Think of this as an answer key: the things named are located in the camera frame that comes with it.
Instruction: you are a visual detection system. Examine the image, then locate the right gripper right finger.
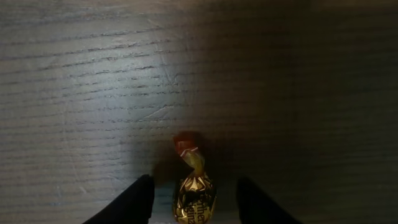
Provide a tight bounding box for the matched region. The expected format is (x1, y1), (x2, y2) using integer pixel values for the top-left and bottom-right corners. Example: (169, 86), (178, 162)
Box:
(236, 176), (303, 224)

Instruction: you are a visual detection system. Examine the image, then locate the gold candy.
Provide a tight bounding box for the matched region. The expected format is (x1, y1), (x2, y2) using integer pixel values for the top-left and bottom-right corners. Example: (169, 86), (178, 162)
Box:
(172, 131), (218, 224)

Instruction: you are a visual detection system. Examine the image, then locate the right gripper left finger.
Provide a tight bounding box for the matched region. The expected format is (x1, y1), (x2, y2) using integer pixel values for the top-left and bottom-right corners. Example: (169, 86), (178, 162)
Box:
(81, 174), (155, 224)

